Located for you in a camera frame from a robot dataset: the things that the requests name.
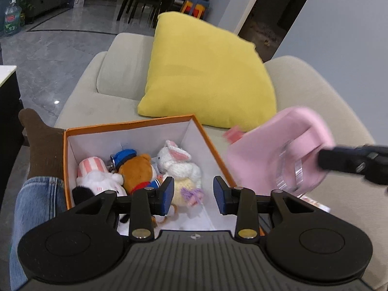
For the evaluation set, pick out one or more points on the colourful toy stool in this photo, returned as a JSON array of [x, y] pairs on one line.
[[195, 8]]

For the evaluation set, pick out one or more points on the orange cardboard box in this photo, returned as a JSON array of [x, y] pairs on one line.
[[148, 137]]

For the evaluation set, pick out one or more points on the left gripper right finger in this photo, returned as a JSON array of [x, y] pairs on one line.
[[247, 206]]

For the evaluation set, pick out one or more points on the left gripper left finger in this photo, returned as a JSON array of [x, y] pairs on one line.
[[131, 215]]

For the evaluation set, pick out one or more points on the brown bear plush blue hat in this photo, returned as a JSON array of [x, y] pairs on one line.
[[136, 170]]

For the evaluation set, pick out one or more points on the yellow pillow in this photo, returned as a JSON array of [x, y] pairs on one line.
[[197, 68]]

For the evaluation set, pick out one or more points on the white knitted bunny plush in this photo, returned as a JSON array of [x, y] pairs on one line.
[[175, 162]]

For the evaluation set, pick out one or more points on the beige sofa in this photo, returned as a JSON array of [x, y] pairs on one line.
[[344, 249]]

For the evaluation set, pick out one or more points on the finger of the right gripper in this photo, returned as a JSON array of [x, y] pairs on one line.
[[370, 161]]

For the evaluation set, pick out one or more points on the blue jeans leg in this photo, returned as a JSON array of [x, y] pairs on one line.
[[39, 200]]

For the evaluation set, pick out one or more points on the water bottle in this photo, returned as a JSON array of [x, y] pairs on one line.
[[12, 18]]

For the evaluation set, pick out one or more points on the brown sock foot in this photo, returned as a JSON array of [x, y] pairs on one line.
[[46, 146]]

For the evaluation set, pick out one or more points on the pink striped white plush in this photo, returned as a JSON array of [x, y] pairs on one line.
[[93, 174]]

